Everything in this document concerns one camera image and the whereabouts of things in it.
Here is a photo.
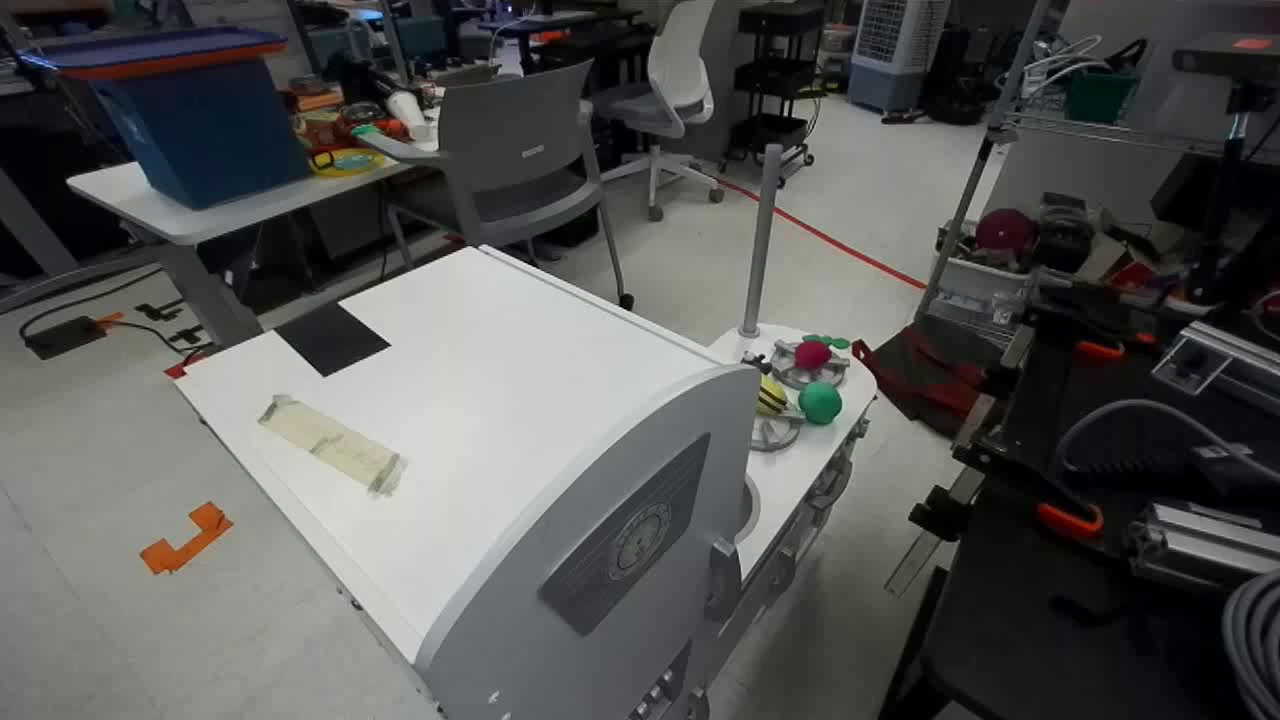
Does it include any green basket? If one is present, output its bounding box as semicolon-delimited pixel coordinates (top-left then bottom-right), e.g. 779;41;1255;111
1057;57;1149;129

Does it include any metal stand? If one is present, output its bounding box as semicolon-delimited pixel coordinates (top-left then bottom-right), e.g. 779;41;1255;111
915;0;1072;323

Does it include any black utility cart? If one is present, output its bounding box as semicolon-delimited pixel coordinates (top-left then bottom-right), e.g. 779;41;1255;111
729;0;831;171

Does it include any blue plastic bin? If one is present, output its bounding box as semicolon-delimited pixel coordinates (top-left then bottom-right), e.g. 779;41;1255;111
25;25;314;212

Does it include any orange floor tape marker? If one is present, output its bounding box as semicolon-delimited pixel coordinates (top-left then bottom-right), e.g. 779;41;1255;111
136;498;235;581

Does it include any white air cooler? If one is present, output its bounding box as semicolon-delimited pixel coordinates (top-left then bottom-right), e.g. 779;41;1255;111
842;0;952;114

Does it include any grey corrugated hose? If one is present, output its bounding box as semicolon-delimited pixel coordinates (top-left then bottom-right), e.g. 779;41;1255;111
1217;570;1280;720

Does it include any silver pole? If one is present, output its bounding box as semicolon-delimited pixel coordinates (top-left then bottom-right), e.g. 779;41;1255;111
736;139;788;345

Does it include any grey chair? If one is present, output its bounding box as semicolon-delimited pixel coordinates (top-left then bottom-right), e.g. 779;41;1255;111
385;57;634;312

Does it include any white office chair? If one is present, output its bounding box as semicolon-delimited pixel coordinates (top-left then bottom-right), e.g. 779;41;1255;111
591;0;732;223

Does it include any black power strip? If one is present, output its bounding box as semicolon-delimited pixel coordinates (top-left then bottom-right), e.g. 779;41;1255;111
16;312;111;358

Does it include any grey cable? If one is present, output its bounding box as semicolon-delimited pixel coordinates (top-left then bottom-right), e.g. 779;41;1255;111
1057;397;1280;484

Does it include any green ball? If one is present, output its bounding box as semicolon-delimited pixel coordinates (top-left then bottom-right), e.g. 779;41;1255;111
796;380;849;428

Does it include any red black bag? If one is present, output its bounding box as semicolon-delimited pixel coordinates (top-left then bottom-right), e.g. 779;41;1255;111
852;323;992;437

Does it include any white table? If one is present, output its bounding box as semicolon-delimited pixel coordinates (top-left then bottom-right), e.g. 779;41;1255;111
63;134;430;352

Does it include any orange clamp handle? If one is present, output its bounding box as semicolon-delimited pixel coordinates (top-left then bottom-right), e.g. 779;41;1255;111
1072;335;1131;370
1030;497;1112;542

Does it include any white toy kitchen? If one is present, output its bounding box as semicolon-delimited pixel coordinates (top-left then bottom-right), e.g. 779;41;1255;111
172;241;885;720

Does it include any red round object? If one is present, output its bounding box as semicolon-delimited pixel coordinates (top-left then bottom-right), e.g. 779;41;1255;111
973;203;1045;265

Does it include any black workbench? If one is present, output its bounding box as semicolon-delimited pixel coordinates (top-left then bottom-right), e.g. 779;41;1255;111
877;314;1280;720

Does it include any black square patch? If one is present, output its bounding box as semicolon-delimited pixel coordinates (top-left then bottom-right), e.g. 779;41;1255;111
271;300;394;380

